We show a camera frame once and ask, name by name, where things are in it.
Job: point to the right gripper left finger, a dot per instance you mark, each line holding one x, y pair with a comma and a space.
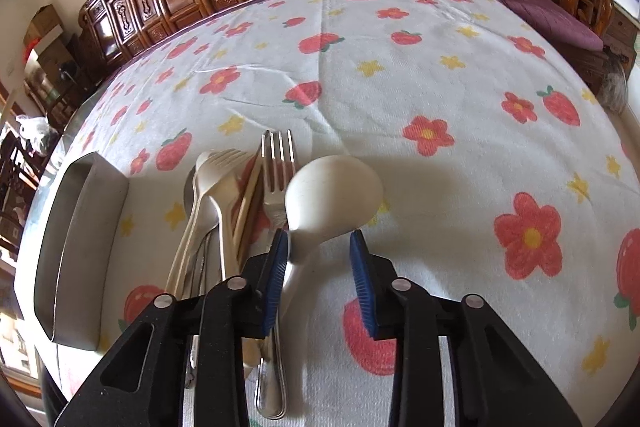
140, 380

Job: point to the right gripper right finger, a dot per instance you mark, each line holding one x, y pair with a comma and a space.
496, 380

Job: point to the silver metal fork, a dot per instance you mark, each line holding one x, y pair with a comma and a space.
270, 398

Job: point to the beige plastic fork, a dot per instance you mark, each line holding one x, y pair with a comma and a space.
215, 172

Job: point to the large white plastic spoon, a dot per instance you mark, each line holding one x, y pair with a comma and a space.
329, 197

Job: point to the grey metal spoon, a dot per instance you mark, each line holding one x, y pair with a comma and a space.
198, 270

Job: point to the grey metal tray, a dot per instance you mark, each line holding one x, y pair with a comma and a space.
75, 250

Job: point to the plastic bag on floor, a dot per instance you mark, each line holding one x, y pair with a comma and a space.
613, 92

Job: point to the stacked cardboard boxes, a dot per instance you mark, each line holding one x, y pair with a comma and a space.
51, 74

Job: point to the purple armchair cushion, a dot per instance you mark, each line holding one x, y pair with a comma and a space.
555, 24

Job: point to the carved wooden armchair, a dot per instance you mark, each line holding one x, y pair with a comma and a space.
603, 42

